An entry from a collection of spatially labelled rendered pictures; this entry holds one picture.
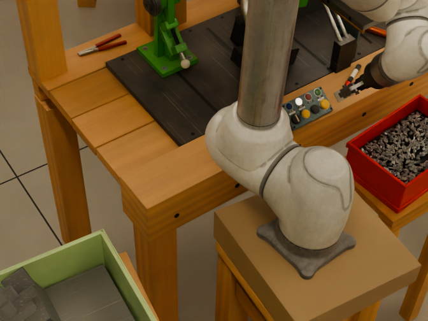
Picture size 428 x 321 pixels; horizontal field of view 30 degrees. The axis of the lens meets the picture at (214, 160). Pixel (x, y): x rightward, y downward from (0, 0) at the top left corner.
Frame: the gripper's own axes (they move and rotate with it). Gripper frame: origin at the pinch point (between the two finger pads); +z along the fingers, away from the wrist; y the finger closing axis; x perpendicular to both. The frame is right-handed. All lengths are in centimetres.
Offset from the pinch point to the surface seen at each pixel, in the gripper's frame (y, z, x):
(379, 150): 4.1, 3.6, -18.6
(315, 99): -1.8, 11.2, 2.5
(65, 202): -60, 95, 12
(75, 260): -84, 10, -7
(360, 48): 28.4, 22.3, 10.9
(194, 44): -14, 40, 36
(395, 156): 6.3, 1.2, -22.0
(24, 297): -100, 2, -9
